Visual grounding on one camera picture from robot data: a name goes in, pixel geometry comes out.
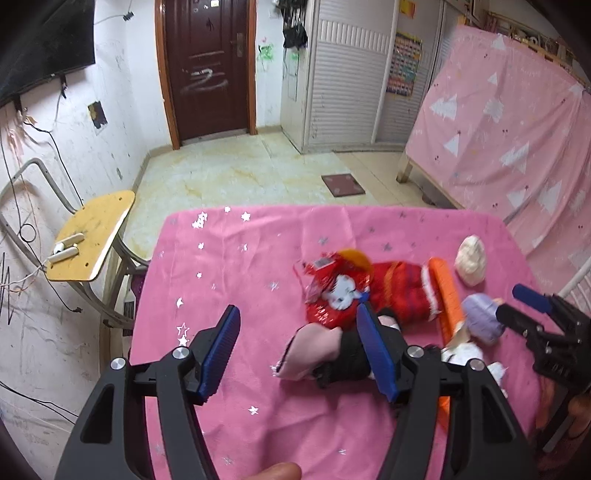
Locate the person's left hand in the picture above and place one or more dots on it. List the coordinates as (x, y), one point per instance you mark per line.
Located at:
(273, 473)

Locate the wooden metal chair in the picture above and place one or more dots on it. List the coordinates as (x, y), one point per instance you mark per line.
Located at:
(94, 230)

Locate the orange plastic half shell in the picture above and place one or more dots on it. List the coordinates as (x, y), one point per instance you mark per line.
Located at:
(356, 258)

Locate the black wall television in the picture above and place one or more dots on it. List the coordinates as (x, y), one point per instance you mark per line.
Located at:
(41, 41)

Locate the pink printed bed sheet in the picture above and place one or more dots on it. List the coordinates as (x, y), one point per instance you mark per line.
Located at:
(503, 124)

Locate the broken wall socket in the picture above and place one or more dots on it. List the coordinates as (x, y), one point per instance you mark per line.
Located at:
(98, 115)

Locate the white metal rail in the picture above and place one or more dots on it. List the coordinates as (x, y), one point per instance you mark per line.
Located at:
(575, 281)

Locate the dark brown door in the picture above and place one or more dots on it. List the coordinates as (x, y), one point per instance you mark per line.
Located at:
(205, 69)

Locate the black cloth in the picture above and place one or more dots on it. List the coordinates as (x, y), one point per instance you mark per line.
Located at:
(344, 357)

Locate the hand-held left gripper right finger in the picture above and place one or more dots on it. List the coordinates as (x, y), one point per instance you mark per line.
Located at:
(376, 355)

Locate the brown floor scale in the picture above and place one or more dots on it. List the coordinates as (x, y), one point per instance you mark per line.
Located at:
(342, 185)

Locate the cluttered wooden shelf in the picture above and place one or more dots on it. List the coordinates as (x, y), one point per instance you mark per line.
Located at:
(531, 41)

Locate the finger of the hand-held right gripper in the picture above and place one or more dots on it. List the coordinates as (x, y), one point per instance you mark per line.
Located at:
(515, 321)
(531, 297)

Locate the pink star tablecloth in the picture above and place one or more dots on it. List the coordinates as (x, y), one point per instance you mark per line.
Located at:
(254, 277)

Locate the white louvered wardrobe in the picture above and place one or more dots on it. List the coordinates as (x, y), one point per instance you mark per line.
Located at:
(341, 78)

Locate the red knitted cloth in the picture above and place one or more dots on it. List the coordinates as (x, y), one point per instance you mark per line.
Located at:
(399, 286)

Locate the black hanging bag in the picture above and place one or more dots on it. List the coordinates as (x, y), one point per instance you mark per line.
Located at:
(294, 32)

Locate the wooden bed frame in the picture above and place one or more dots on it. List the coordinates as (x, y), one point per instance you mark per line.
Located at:
(406, 168)

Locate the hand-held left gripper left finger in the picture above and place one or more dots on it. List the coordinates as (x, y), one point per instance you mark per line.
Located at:
(221, 350)

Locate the colourful wall poster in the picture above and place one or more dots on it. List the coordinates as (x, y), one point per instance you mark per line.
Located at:
(404, 64)

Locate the red snack packet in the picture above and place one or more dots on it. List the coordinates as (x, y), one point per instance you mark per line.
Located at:
(334, 295)

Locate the orange plastic bar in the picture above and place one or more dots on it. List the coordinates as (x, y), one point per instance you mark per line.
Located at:
(447, 295)

